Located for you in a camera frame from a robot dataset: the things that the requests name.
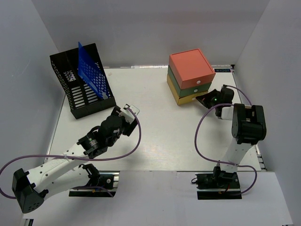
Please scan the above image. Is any salmon top drawer box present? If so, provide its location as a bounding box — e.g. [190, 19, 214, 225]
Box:
[169, 48, 215, 89]

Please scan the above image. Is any black mesh file organizer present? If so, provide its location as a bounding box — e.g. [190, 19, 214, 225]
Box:
[50, 43, 116, 119]

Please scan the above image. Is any yellow bottom drawer box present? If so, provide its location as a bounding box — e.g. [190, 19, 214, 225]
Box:
[166, 75, 208, 105]

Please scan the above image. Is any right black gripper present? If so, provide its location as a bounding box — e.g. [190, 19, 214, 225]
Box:
[197, 89, 222, 109]

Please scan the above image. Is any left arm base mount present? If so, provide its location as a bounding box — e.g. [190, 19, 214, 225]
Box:
[69, 164, 119, 198]

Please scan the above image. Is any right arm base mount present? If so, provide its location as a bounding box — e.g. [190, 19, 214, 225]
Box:
[191, 173, 242, 200]

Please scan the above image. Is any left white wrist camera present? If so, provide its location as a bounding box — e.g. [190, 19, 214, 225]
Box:
[119, 104, 140, 124]

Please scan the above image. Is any blue plastic folder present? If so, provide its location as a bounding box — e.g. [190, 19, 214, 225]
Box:
[78, 42, 110, 99]

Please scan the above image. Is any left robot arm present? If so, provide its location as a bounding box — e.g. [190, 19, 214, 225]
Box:
[12, 105, 140, 214]

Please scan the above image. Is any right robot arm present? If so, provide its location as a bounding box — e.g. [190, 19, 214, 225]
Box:
[196, 85, 267, 188]

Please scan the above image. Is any green drawer box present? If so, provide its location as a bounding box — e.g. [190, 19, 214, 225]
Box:
[167, 66, 212, 97]

